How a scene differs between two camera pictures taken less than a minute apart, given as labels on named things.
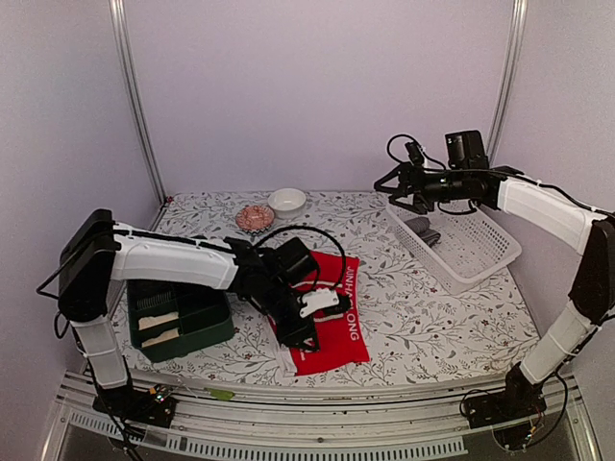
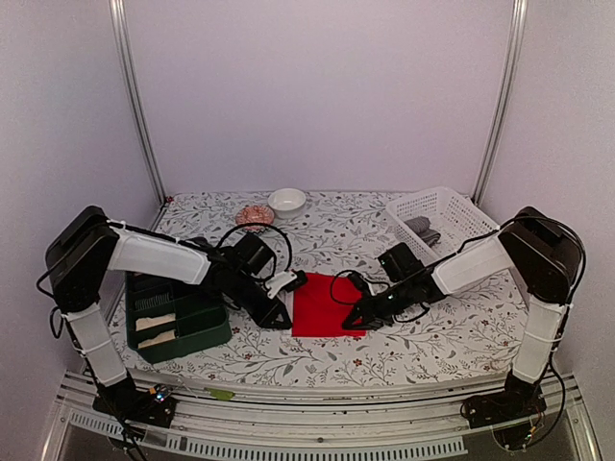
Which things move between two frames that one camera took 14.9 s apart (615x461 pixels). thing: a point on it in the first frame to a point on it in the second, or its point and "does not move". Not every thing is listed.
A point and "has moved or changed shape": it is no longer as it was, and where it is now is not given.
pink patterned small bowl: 255,219 does not move
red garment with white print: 274,320 has moved or changed shape
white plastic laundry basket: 457,249 does not move
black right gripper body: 442,189 to 382,313
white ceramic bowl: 287,203 does not move
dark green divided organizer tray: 205,318 does not move
